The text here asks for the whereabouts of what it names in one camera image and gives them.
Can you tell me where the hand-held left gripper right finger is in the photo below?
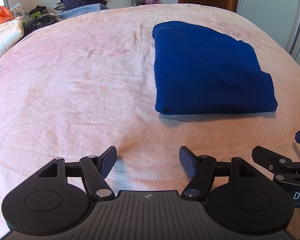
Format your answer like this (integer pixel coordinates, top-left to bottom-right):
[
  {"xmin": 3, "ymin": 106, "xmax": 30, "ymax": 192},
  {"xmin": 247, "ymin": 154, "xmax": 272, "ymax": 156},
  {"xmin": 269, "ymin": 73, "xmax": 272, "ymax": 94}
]
[{"xmin": 179, "ymin": 145, "xmax": 278, "ymax": 202}]

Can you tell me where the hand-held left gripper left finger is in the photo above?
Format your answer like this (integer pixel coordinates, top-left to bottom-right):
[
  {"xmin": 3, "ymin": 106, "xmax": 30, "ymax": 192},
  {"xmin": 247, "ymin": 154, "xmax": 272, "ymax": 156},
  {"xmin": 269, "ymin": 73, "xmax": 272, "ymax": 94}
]
[{"xmin": 34, "ymin": 145, "xmax": 118, "ymax": 200}]

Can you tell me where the blue beaded sweater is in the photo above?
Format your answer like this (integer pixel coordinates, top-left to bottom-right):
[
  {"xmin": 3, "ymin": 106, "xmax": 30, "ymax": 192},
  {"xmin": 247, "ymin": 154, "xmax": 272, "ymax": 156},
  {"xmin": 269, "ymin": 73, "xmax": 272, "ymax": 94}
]
[{"xmin": 152, "ymin": 20, "xmax": 278, "ymax": 115}]

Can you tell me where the pink blanket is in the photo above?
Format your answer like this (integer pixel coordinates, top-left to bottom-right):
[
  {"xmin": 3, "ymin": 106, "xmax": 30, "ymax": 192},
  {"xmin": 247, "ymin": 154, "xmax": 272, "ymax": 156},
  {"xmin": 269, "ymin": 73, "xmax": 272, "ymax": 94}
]
[{"xmin": 0, "ymin": 3, "xmax": 300, "ymax": 240}]

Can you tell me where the pale sliding wardrobe door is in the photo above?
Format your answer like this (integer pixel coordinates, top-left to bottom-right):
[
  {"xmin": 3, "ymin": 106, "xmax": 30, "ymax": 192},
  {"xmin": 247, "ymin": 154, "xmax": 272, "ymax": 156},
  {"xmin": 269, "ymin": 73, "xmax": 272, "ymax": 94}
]
[{"xmin": 236, "ymin": 0, "xmax": 300, "ymax": 78}]

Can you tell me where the leopard print cloth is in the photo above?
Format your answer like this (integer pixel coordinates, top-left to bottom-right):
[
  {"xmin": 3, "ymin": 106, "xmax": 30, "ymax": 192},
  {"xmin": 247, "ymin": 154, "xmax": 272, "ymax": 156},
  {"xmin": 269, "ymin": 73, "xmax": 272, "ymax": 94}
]
[{"xmin": 24, "ymin": 14, "xmax": 59, "ymax": 37}]

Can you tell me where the light blue towel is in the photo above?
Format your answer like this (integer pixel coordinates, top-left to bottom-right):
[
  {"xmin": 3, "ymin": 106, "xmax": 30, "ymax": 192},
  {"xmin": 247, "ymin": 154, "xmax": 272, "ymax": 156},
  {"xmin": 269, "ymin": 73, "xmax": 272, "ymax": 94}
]
[{"xmin": 57, "ymin": 3, "xmax": 109, "ymax": 20}]

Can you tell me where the white pillow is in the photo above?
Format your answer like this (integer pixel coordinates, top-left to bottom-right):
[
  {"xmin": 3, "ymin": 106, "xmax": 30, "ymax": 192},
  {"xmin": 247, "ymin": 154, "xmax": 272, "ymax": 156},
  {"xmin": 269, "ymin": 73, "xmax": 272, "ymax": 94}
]
[{"xmin": 0, "ymin": 16, "xmax": 25, "ymax": 64}]

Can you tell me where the dark navy garment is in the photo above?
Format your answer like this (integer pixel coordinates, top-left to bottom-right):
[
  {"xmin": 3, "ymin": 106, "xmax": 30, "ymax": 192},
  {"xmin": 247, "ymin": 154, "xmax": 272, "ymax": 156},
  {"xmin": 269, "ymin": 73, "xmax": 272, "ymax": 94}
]
[{"xmin": 61, "ymin": 0, "xmax": 103, "ymax": 12}]

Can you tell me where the black and green bag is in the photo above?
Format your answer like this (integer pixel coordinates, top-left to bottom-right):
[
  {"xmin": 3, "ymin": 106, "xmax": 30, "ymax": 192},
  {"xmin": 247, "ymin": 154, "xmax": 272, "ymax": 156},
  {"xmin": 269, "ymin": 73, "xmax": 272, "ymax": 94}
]
[{"xmin": 28, "ymin": 5, "xmax": 48, "ymax": 21}]

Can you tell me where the floral pillow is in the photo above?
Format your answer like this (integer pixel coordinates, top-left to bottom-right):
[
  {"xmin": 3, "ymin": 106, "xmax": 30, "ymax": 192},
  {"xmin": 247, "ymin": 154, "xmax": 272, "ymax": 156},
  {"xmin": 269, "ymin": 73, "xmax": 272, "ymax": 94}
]
[{"xmin": 9, "ymin": 3, "xmax": 32, "ymax": 22}]

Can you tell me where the orange plastic bag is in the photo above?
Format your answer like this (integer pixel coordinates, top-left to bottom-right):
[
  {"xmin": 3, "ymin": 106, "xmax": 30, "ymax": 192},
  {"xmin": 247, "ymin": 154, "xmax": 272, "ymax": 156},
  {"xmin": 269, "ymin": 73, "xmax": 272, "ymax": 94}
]
[{"xmin": 0, "ymin": 5, "xmax": 15, "ymax": 36}]

